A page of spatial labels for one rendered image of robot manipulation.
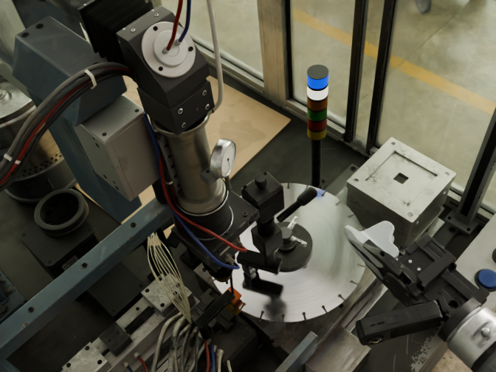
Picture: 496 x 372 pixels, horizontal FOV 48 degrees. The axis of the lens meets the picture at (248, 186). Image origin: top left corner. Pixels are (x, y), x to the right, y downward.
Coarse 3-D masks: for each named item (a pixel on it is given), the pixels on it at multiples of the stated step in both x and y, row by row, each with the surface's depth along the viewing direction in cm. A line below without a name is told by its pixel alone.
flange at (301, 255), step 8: (280, 224) 116; (288, 224) 116; (296, 224) 116; (296, 232) 114; (304, 232) 114; (304, 240) 113; (280, 248) 111; (288, 248) 111; (296, 248) 112; (304, 248) 112; (312, 248) 112; (280, 256) 111; (288, 256) 111; (296, 256) 111; (304, 256) 111; (288, 264) 110; (296, 264) 110
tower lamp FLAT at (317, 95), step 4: (308, 88) 117; (324, 88) 116; (308, 92) 118; (312, 92) 117; (316, 92) 116; (320, 92) 116; (324, 92) 117; (308, 96) 119; (312, 96) 118; (316, 96) 117; (320, 96) 117; (324, 96) 118; (316, 100) 118
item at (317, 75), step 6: (312, 66) 115; (318, 66) 115; (324, 66) 115; (312, 72) 114; (318, 72) 114; (324, 72) 114; (312, 78) 113; (318, 78) 113; (324, 78) 114; (312, 84) 115; (318, 84) 114; (324, 84) 115
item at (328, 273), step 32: (288, 192) 122; (320, 192) 121; (256, 224) 118; (320, 224) 116; (352, 224) 116; (320, 256) 112; (352, 256) 111; (224, 288) 109; (256, 288) 109; (288, 288) 108; (320, 288) 108; (352, 288) 107; (288, 320) 104
